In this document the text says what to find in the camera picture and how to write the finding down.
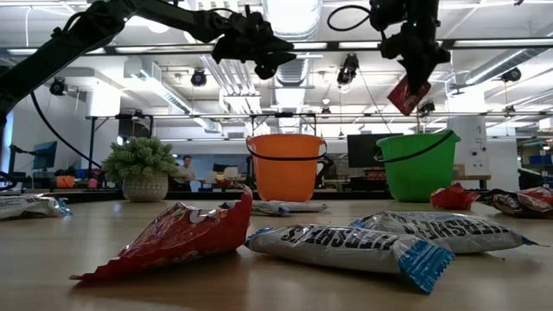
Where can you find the artificial green potted plant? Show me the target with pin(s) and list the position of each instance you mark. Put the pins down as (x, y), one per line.
(142, 188)

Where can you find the small black monitor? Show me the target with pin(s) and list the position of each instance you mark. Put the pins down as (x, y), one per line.
(45, 155)

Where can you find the wooden desk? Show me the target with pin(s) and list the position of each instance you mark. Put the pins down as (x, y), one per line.
(471, 176)

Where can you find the silver ventilation duct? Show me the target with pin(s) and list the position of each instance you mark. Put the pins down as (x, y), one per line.
(291, 71)

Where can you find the black computer monitor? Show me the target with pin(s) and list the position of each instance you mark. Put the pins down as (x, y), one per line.
(360, 151)

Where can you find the person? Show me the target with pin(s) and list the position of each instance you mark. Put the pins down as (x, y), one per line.
(188, 173)

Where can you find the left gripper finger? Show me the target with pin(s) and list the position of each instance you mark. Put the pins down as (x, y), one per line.
(281, 46)
(270, 64)

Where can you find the green plastic bucket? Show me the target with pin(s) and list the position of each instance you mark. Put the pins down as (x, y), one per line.
(415, 181)

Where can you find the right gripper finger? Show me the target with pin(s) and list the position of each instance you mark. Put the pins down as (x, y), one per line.
(424, 75)
(414, 80)

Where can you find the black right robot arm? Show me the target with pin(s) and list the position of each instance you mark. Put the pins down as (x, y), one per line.
(406, 15)

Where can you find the blue storage bins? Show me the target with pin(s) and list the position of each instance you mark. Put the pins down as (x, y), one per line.
(542, 160)

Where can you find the black ceiling fixture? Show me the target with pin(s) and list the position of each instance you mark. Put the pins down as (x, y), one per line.
(428, 109)
(347, 71)
(58, 86)
(198, 78)
(512, 75)

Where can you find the brown chocolate candy bar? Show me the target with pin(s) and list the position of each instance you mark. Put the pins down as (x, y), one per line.
(505, 203)

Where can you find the orange plastic bucket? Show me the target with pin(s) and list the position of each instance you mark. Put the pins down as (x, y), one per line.
(285, 177)

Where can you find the black office chair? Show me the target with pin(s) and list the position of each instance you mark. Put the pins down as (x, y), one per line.
(529, 179)

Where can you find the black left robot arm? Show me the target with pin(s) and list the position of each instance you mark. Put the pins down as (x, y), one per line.
(65, 47)

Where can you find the red Skittles candy bag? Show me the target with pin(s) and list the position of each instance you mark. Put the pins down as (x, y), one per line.
(453, 198)
(186, 237)
(540, 194)
(402, 101)

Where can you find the orange bin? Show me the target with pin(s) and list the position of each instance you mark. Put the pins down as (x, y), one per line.
(65, 182)

